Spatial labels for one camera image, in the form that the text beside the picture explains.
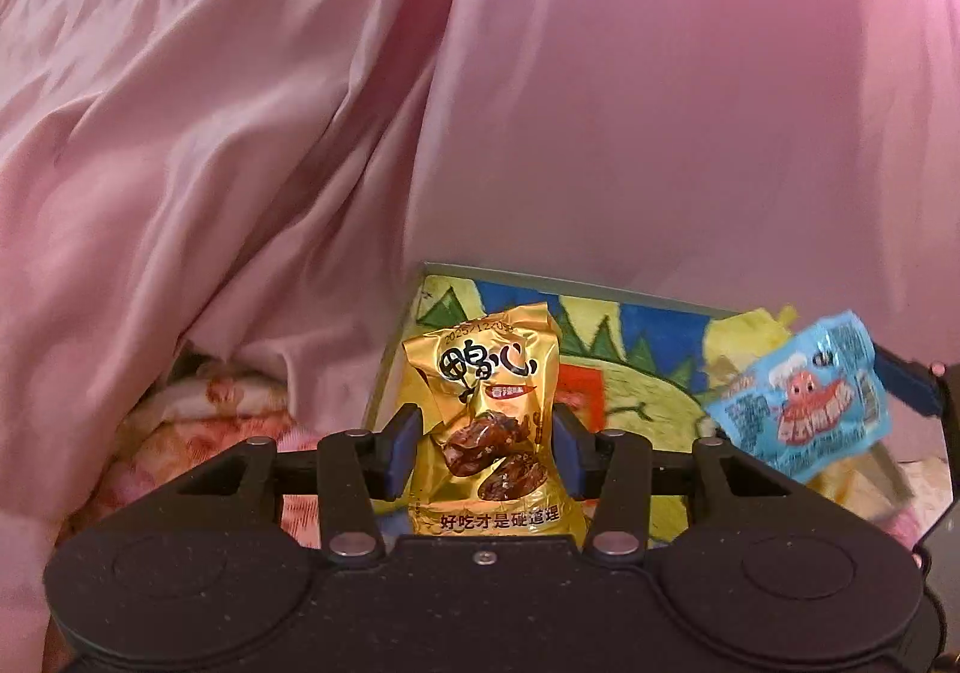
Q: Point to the cream orange snack packet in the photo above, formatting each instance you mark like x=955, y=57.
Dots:
x=732, y=343

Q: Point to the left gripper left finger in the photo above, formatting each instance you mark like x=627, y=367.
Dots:
x=354, y=468

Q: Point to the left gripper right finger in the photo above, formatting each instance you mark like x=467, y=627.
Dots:
x=613, y=469

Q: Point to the gold duck snack packet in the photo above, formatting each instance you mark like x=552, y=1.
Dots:
x=484, y=464

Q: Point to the red orange snack packet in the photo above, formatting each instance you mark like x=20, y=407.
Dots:
x=582, y=390

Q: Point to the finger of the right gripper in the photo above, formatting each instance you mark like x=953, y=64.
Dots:
x=922, y=387

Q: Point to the grey painted cardboard box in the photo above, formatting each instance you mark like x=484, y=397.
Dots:
x=648, y=349

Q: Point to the blue octopus snack packet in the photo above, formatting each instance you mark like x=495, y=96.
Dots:
x=809, y=403

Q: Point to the pink satin curtain sheet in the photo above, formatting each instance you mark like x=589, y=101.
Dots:
x=259, y=179

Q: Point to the floral pink bed cover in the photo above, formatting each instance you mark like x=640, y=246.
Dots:
x=184, y=423

